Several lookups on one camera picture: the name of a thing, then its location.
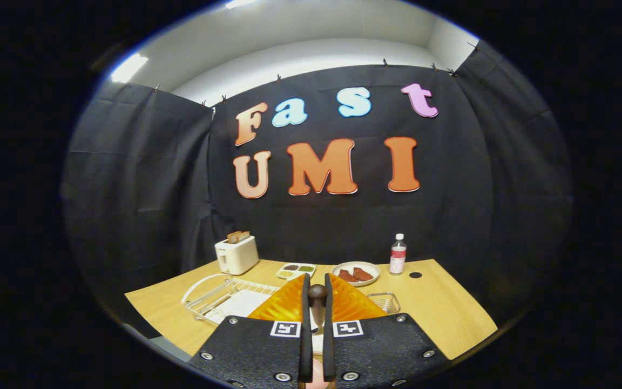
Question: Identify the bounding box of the ceiling light panel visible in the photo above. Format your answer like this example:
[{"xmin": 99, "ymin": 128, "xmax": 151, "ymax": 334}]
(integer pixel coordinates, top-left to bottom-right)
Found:
[{"xmin": 110, "ymin": 52, "xmax": 150, "ymax": 83}]

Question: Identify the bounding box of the white toaster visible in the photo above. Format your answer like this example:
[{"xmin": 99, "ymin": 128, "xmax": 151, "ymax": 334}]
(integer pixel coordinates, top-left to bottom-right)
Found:
[{"xmin": 214, "ymin": 235, "xmax": 260, "ymax": 276}]

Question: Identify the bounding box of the clear bottle red label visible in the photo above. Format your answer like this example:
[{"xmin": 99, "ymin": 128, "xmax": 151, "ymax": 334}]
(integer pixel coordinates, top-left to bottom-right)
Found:
[{"xmin": 389, "ymin": 233, "xmax": 407, "ymax": 276}]

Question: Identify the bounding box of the pink plate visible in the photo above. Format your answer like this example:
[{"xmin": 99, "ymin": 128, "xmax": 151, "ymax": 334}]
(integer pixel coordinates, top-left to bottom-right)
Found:
[{"xmin": 299, "ymin": 357, "xmax": 337, "ymax": 389}]

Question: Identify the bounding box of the white wire dish rack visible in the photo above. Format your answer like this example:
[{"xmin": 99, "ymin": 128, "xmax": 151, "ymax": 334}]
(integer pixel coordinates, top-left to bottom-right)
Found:
[{"xmin": 181, "ymin": 273, "xmax": 282, "ymax": 326}]

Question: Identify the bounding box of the row of cloth clips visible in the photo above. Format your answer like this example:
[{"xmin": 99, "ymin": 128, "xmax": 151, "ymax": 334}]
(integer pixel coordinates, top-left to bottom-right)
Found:
[{"xmin": 152, "ymin": 43, "xmax": 482, "ymax": 106}]

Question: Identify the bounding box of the white plate with meat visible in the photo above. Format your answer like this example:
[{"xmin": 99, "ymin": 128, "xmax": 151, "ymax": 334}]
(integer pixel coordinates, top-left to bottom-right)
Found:
[{"xmin": 332, "ymin": 261, "xmax": 381, "ymax": 287}]

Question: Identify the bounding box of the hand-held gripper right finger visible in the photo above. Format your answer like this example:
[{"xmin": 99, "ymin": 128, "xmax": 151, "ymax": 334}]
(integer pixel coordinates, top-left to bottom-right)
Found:
[{"xmin": 323, "ymin": 273, "xmax": 449, "ymax": 387}]

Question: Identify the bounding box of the metal wire basket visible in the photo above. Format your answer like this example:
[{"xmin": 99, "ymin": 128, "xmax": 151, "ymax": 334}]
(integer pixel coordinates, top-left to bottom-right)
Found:
[{"xmin": 368, "ymin": 292, "xmax": 401, "ymax": 315}]

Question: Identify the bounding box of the wooden handled spoon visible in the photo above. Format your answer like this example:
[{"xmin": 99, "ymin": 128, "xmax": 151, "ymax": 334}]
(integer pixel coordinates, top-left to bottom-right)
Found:
[{"xmin": 307, "ymin": 284, "xmax": 329, "ymax": 334}]

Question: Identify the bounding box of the black backdrop cloth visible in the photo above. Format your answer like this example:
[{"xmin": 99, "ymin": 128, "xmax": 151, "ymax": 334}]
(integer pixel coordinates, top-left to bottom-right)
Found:
[{"xmin": 63, "ymin": 41, "xmax": 573, "ymax": 325}]

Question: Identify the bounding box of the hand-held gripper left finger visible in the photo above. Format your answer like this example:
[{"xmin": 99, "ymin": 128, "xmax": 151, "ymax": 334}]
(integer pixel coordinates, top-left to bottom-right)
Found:
[{"xmin": 188, "ymin": 273, "xmax": 313, "ymax": 387}]

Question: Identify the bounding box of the white divided condiment dish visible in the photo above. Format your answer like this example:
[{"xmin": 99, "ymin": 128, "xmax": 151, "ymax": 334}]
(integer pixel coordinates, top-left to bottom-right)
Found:
[{"xmin": 276, "ymin": 263, "xmax": 316, "ymax": 280}]

